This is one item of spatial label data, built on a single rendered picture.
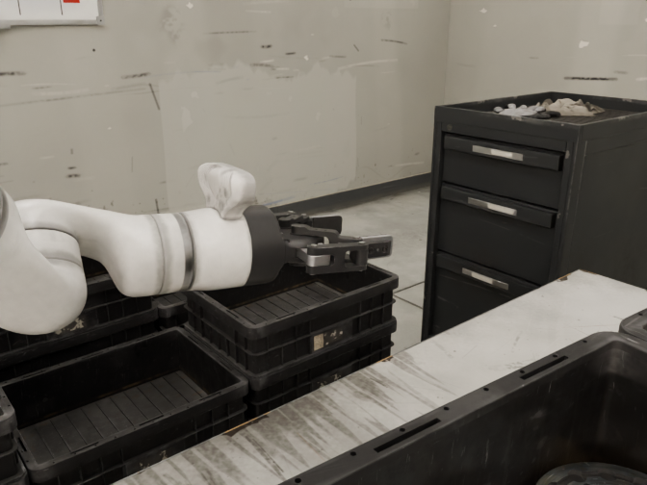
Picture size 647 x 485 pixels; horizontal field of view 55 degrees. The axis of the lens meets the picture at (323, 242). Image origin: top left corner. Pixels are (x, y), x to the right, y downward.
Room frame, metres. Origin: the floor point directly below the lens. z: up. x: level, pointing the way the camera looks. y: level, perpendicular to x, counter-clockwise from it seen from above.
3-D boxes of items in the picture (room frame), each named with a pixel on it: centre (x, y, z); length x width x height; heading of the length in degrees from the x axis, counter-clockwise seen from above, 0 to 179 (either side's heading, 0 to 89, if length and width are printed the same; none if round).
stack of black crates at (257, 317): (1.25, 0.07, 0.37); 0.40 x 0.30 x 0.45; 129
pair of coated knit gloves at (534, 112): (1.80, -0.55, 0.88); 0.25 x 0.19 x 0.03; 129
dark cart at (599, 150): (1.82, -0.69, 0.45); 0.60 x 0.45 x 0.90; 129
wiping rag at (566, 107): (1.93, -0.75, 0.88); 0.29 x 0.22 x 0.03; 129
